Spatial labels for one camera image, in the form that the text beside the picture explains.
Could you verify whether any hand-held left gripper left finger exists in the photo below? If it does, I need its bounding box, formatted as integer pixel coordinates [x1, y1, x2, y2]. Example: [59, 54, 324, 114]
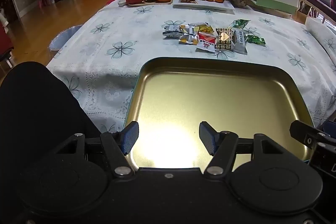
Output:
[54, 121, 139, 178]

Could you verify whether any gold metal tin tray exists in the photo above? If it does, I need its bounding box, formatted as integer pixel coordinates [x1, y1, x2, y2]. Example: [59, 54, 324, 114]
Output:
[123, 56, 315, 172]

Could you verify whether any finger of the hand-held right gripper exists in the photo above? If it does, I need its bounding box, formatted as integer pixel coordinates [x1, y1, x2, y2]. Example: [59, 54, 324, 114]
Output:
[289, 120, 319, 148]

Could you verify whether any dark green shiny candy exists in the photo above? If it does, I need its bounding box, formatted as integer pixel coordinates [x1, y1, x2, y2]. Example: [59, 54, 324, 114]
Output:
[245, 35, 266, 45]

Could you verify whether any cream fruit tray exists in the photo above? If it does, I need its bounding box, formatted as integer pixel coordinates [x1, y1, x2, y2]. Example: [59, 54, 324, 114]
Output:
[118, 0, 174, 7]

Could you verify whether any white yellow snack packet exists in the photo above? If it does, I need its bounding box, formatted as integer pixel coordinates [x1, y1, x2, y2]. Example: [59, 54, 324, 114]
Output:
[179, 27, 200, 45]

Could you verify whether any white floral tablecloth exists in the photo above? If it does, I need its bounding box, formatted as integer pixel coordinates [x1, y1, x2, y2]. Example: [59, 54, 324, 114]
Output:
[46, 0, 336, 135]

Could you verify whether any light green pea snack packet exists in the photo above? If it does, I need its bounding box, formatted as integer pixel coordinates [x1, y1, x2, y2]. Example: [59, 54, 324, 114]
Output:
[229, 19, 251, 30]

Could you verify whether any red snack packet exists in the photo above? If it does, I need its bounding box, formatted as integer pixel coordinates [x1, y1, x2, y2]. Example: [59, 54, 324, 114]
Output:
[196, 31, 218, 52]

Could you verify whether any brown heart print snack packet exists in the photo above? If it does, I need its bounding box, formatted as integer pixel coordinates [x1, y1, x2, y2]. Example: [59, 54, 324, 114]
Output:
[215, 28, 233, 51]

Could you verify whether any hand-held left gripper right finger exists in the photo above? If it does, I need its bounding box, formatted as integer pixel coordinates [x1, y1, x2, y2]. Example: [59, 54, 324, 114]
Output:
[199, 121, 285, 179]

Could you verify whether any stool with blue cover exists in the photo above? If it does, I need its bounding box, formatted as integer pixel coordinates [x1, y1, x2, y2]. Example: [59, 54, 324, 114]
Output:
[48, 25, 84, 52]

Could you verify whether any white grey snack packet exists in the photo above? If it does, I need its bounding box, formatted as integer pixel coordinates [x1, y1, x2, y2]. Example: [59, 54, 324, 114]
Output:
[231, 28, 248, 54]

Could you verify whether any white rectangular plate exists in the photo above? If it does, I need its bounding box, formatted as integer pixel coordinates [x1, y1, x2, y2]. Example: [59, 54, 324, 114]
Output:
[172, 0, 235, 11]

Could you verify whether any blue white snack packet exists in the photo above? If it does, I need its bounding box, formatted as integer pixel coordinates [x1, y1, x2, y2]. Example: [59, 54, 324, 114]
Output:
[162, 25, 183, 39]

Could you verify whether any white roll cushion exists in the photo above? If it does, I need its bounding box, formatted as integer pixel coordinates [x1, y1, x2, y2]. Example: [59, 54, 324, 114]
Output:
[304, 17, 336, 56]

